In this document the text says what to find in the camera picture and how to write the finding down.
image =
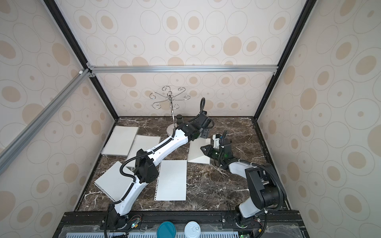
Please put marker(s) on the teal round lid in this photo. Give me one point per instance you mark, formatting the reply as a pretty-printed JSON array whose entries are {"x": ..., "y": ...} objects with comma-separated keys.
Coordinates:
[{"x": 166, "y": 230}]

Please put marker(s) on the large white spiral notebook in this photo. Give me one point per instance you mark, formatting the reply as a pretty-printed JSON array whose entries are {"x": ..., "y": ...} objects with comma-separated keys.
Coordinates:
[{"x": 120, "y": 141}]

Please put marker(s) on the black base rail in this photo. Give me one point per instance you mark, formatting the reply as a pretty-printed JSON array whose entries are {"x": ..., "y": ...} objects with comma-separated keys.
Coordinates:
[{"x": 213, "y": 224}]

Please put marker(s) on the horizontal aluminium rail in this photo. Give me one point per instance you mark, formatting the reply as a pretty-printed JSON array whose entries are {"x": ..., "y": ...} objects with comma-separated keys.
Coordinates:
[{"x": 184, "y": 69}]

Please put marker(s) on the diagonal aluminium rail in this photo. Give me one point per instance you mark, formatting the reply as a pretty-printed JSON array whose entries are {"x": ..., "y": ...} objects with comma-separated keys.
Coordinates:
[{"x": 12, "y": 151}]

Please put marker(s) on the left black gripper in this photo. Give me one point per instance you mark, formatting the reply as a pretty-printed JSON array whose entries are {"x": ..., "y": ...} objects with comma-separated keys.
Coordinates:
[{"x": 206, "y": 131}]

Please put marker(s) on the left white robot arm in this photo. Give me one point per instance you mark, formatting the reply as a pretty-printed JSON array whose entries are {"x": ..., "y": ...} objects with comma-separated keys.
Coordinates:
[{"x": 143, "y": 167}]

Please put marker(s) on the torn lined paper sheet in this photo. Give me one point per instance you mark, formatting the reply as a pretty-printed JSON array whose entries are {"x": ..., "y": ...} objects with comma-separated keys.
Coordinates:
[{"x": 113, "y": 183}]

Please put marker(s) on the white round lid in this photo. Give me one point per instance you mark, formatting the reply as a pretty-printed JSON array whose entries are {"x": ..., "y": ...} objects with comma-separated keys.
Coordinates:
[{"x": 192, "y": 230}]

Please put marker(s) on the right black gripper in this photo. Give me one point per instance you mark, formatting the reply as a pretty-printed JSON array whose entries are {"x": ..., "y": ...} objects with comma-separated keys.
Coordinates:
[{"x": 210, "y": 150}]

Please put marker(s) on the chrome hook stand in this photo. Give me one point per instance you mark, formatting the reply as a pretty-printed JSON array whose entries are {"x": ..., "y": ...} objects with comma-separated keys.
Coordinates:
[{"x": 168, "y": 97}]

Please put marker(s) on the dark spice bottle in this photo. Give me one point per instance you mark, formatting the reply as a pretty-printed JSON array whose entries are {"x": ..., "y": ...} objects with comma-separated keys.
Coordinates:
[{"x": 179, "y": 119}]

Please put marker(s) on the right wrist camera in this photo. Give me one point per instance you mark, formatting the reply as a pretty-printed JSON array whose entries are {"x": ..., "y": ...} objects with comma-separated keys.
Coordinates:
[{"x": 216, "y": 140}]

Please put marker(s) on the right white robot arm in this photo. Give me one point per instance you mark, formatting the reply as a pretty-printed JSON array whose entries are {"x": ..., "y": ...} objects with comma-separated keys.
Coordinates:
[{"x": 265, "y": 189}]

